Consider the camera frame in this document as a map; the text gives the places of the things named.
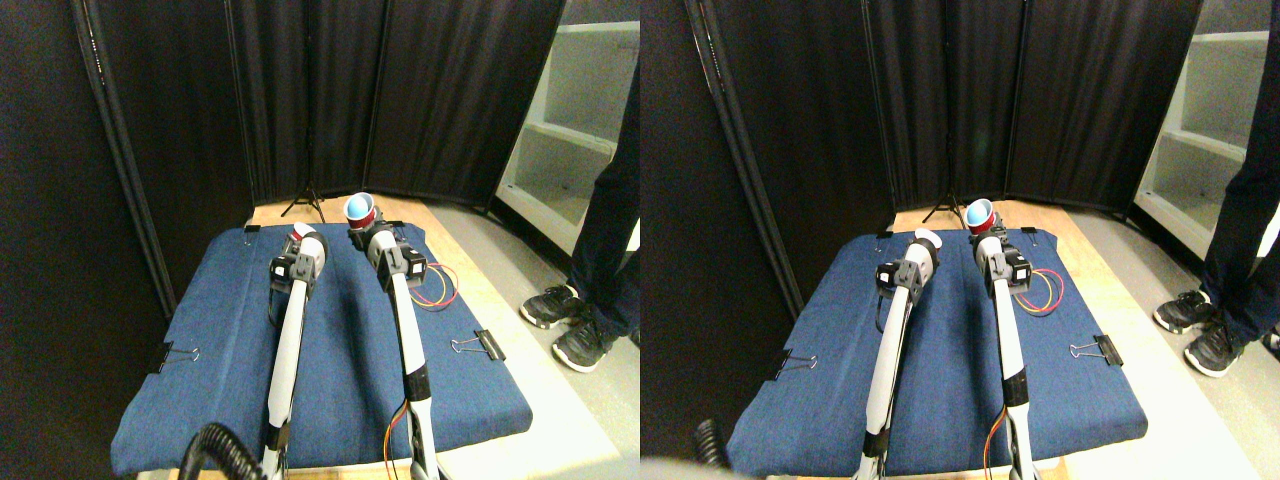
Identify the dark blue cloth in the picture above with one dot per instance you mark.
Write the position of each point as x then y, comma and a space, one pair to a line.
800, 410
200, 400

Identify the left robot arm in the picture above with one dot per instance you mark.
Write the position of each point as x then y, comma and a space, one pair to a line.
288, 350
893, 350

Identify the black curtain stand pole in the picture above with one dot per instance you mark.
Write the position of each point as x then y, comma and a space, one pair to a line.
118, 150
742, 150

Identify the person's legs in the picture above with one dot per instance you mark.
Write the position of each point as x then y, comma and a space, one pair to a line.
603, 230
1240, 220

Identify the white shelf unit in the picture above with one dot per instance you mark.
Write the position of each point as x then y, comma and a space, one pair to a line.
1195, 170
560, 170

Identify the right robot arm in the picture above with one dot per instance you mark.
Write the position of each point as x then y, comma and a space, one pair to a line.
403, 320
1010, 330

